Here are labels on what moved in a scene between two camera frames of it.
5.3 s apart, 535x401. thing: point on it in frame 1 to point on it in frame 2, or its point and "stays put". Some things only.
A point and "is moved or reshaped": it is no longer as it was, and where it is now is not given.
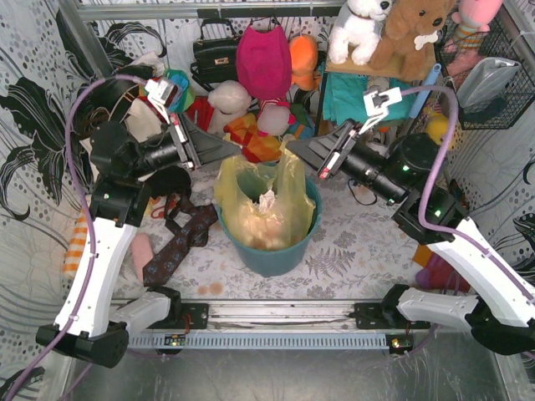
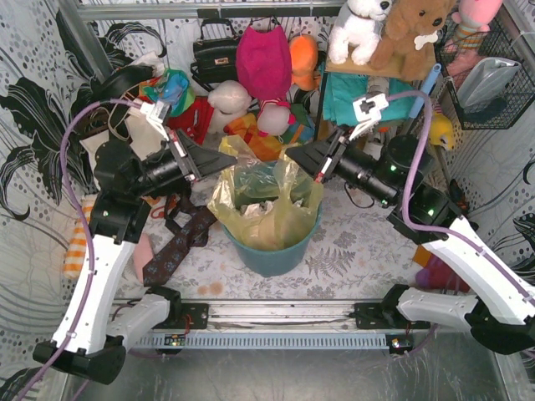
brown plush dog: [411, 32] stays put
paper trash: [267, 200] to [253, 210]
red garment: [201, 112] stays put
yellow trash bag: [267, 205] is moved or reshaped
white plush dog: [360, 31] stays put
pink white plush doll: [273, 117] stays put
